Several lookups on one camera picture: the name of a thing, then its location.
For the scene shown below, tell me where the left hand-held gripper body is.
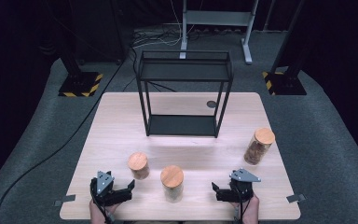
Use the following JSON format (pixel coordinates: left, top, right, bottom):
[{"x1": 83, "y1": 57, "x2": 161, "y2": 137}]
[{"x1": 89, "y1": 170, "x2": 133, "y2": 207}]

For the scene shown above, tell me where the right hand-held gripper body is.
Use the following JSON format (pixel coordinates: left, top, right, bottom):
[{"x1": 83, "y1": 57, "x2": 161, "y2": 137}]
[{"x1": 215, "y1": 168, "x2": 261, "y2": 203}]

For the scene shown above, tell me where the short glass jar wooden lid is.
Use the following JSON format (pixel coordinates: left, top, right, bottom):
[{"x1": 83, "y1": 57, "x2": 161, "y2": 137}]
[{"x1": 127, "y1": 151, "x2": 151, "y2": 180}]

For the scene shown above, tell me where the tall glass jar wooden lid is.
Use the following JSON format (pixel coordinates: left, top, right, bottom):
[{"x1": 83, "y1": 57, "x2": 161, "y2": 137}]
[{"x1": 243, "y1": 127, "x2": 276, "y2": 166}]

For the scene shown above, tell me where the black metal shelf rack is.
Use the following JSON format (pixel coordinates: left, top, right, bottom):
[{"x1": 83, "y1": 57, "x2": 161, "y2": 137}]
[{"x1": 135, "y1": 49, "x2": 234, "y2": 139}]

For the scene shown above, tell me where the person's left hand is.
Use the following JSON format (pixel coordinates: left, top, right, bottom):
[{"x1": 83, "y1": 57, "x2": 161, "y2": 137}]
[{"x1": 89, "y1": 199, "x2": 119, "y2": 224}]

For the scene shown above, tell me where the person's right hand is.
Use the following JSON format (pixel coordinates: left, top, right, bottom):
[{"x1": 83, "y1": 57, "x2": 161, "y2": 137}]
[{"x1": 229, "y1": 194, "x2": 260, "y2": 224}]

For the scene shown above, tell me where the grey tape piece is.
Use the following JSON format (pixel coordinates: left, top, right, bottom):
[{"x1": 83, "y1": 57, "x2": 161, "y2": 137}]
[
  {"x1": 286, "y1": 193, "x2": 308, "y2": 204},
  {"x1": 54, "y1": 194, "x2": 76, "y2": 207}
]

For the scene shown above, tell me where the black stand with striped base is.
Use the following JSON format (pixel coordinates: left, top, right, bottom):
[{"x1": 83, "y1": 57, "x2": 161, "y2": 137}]
[
  {"x1": 55, "y1": 31, "x2": 104, "y2": 98},
  {"x1": 262, "y1": 0, "x2": 308, "y2": 96}
]

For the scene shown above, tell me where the black cabinet on casters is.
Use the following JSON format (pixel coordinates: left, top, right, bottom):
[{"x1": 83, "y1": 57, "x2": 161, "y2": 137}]
[{"x1": 71, "y1": 0, "x2": 128, "y2": 64}]

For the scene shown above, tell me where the left hand-held gripper cable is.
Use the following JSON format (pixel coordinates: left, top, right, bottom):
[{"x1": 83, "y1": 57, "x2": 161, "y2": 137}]
[{"x1": 90, "y1": 183, "x2": 115, "y2": 224}]

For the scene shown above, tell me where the hand-held gripper cable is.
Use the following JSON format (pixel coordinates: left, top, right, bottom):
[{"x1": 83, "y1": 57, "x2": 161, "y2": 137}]
[
  {"x1": 90, "y1": 183, "x2": 115, "y2": 224},
  {"x1": 234, "y1": 189, "x2": 251, "y2": 224}
]

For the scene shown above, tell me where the right hand-held gripper cable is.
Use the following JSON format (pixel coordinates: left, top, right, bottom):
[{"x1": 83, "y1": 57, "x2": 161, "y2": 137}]
[{"x1": 234, "y1": 189, "x2": 251, "y2": 224}]

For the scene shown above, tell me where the long black floor cable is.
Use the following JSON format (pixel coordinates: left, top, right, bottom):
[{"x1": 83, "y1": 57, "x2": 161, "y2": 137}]
[{"x1": 0, "y1": 46, "x2": 138, "y2": 224}]

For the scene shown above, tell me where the bundle of floor cables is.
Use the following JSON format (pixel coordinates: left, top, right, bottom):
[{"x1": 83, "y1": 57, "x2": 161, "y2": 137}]
[{"x1": 131, "y1": 27, "x2": 200, "y2": 49}]

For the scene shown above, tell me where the grey metal stand frame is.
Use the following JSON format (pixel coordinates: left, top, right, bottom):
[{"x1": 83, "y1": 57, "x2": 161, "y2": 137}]
[{"x1": 179, "y1": 0, "x2": 260, "y2": 65}]

